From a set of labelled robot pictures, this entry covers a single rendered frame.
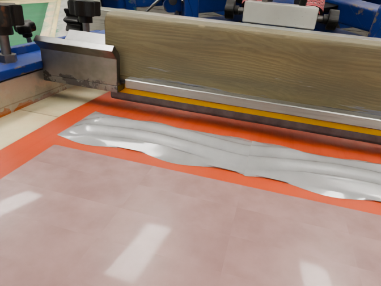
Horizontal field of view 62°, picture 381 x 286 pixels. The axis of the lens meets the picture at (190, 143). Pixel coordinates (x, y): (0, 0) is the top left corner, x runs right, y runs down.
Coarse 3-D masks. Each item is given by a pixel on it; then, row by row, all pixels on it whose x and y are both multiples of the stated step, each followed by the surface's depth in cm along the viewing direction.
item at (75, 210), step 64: (64, 128) 32; (192, 128) 34; (0, 192) 22; (64, 192) 22; (128, 192) 23; (192, 192) 24; (0, 256) 17; (64, 256) 17; (128, 256) 18; (192, 256) 18
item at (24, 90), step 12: (36, 72) 37; (0, 84) 32; (12, 84) 34; (24, 84) 35; (36, 84) 37; (48, 84) 39; (60, 84) 41; (0, 96) 32; (12, 96) 34; (24, 96) 36; (36, 96) 37; (48, 96) 39; (0, 108) 33; (12, 108) 34
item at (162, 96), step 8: (152, 96) 38; (160, 96) 37; (168, 96) 37; (176, 96) 37; (200, 104) 36; (208, 104) 36; (216, 104) 36; (224, 104) 36; (248, 112) 35; (256, 112) 35; (264, 112) 35; (272, 112) 35; (296, 120) 34; (304, 120) 34; (312, 120) 34; (320, 120) 34; (336, 128) 33; (344, 128) 33; (352, 128) 33; (360, 128) 33; (368, 128) 33
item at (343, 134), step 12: (120, 96) 39; (132, 96) 38; (144, 96) 38; (180, 108) 37; (192, 108) 37; (204, 108) 36; (216, 108) 36; (252, 120) 36; (264, 120) 35; (276, 120) 35; (288, 120) 34; (312, 132) 34; (324, 132) 34; (336, 132) 34; (348, 132) 33
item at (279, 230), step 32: (256, 128) 36; (256, 192) 24; (288, 192) 25; (256, 224) 21; (288, 224) 21; (320, 224) 22; (352, 224) 22; (256, 256) 19; (288, 256) 19; (320, 256) 19; (352, 256) 19
